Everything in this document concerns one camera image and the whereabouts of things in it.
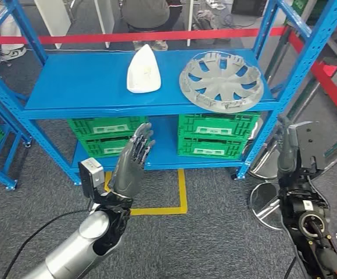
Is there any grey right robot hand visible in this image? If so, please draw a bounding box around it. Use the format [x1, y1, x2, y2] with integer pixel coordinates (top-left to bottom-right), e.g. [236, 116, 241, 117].
[274, 115, 298, 180]

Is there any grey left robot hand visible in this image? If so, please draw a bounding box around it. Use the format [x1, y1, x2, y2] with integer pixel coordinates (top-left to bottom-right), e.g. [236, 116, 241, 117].
[110, 122, 156, 199]

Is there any grey plastic wheel hubcap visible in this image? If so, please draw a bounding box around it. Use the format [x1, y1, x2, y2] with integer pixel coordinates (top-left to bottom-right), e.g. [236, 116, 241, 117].
[178, 51, 264, 114]

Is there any white triangular plastic part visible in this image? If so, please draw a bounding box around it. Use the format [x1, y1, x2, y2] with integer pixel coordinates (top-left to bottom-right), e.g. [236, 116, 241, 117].
[126, 43, 162, 94]

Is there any yellow angled floor tape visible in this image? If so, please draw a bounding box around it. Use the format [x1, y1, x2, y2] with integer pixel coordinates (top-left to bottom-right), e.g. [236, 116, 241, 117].
[104, 169, 188, 216]

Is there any red floor tape line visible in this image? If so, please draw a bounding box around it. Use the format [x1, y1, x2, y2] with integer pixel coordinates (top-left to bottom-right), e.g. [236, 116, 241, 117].
[0, 26, 337, 126]

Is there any black appliance box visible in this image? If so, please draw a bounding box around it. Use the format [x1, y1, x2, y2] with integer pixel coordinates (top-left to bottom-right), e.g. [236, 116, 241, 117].
[230, 0, 270, 17]

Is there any white desk panel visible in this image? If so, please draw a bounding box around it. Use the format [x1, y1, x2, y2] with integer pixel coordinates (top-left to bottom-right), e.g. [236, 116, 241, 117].
[94, 0, 116, 49]
[35, 0, 72, 49]

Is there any person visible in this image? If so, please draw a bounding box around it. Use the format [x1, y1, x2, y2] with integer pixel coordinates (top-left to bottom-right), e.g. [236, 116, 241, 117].
[0, 15, 27, 61]
[122, 0, 184, 51]

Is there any white power strip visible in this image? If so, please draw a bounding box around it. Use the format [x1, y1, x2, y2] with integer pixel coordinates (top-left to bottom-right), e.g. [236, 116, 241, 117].
[209, 0, 227, 11]

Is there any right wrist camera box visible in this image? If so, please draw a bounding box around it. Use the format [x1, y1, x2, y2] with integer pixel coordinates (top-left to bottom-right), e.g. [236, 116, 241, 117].
[287, 121, 327, 174]

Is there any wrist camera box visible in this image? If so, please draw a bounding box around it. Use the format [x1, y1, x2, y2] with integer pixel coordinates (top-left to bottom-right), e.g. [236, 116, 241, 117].
[287, 121, 327, 174]
[78, 157, 105, 199]

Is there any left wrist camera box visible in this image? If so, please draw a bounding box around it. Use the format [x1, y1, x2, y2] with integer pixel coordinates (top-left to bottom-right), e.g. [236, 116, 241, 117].
[78, 157, 105, 199]

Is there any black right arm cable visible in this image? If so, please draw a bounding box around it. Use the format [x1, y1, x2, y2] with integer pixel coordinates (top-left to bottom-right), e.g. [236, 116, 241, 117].
[283, 256, 298, 279]

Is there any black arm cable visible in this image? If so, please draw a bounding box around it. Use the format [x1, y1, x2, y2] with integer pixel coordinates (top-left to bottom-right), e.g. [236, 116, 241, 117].
[283, 256, 298, 279]
[1, 208, 92, 279]

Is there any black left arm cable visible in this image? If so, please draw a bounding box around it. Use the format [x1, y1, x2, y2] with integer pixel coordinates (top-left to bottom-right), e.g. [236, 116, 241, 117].
[1, 208, 92, 279]

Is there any thin white post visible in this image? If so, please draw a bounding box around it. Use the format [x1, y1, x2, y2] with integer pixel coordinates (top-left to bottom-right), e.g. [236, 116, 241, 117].
[186, 0, 194, 47]

